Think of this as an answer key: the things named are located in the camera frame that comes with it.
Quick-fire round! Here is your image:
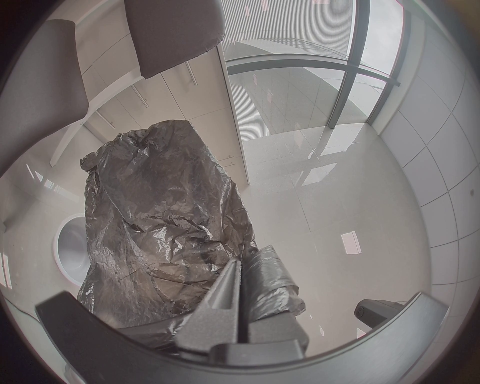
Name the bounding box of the grey white-framed chair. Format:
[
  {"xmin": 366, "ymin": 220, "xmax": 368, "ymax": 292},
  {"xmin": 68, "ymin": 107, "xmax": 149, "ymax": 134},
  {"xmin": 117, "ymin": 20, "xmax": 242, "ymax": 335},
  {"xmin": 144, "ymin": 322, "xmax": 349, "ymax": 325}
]
[{"xmin": 0, "ymin": 0, "xmax": 226, "ymax": 181}]

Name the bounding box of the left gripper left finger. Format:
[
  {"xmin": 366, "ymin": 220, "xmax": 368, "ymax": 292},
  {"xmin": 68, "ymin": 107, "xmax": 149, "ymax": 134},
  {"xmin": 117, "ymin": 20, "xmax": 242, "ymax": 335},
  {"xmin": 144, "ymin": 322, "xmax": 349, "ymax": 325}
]
[{"xmin": 174, "ymin": 257, "xmax": 243, "ymax": 355}]

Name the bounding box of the white trash bin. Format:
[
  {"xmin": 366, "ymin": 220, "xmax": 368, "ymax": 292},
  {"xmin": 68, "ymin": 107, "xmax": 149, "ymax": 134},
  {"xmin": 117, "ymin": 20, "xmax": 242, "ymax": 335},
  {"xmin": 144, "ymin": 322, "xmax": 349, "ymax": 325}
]
[{"xmin": 56, "ymin": 213, "xmax": 91, "ymax": 284}]

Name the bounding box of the black plastic bag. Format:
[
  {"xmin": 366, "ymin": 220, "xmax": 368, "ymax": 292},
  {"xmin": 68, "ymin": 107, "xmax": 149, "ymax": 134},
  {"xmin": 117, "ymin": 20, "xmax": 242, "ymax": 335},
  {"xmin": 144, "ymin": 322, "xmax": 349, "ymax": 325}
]
[{"xmin": 77, "ymin": 119, "xmax": 306, "ymax": 350}]

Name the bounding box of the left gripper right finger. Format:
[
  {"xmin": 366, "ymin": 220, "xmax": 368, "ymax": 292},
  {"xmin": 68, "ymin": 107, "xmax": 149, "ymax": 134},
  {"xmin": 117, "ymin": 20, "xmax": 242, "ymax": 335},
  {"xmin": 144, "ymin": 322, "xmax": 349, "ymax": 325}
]
[{"xmin": 245, "ymin": 311, "xmax": 310, "ymax": 346}]

